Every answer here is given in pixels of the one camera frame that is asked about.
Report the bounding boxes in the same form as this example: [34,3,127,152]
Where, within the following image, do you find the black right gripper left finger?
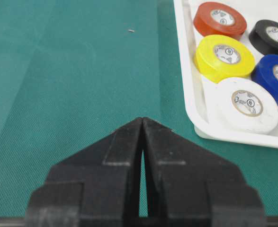
[26,118,143,227]

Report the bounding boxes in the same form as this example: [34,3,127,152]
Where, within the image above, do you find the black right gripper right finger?
[142,118,265,227]

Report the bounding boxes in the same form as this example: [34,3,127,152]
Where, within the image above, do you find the white tape roll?
[217,77,278,134]

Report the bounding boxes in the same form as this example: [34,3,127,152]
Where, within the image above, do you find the yellow tape roll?
[194,35,255,83]

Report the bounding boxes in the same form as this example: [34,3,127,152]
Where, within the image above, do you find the blue tape roll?
[251,54,278,105]

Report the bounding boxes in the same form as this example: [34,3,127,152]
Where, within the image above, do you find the red tape roll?
[193,1,247,40]

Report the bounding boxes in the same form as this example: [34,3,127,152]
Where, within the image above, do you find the black tape roll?
[249,19,278,55]

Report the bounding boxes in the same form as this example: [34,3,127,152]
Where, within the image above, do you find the white rectangular plastic case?
[174,0,278,148]

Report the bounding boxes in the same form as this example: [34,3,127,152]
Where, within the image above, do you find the green table cloth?
[0,0,278,217]

